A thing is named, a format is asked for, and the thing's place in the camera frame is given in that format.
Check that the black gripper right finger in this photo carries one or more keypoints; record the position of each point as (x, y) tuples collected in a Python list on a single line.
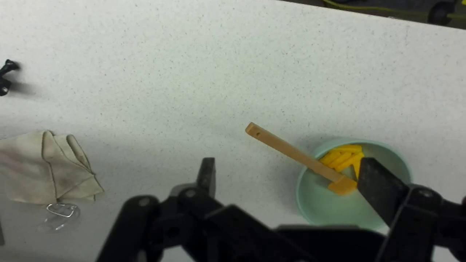
[(383, 187)]

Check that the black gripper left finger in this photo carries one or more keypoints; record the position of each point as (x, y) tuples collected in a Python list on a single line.
[(205, 175)]

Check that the mint green bowl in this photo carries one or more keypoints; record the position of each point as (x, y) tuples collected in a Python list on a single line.
[(335, 212)]

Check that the yellow food pieces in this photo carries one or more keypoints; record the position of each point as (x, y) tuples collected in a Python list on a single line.
[(342, 156)]

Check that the beige crumpled cloth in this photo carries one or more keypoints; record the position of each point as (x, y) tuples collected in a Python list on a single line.
[(44, 169)]

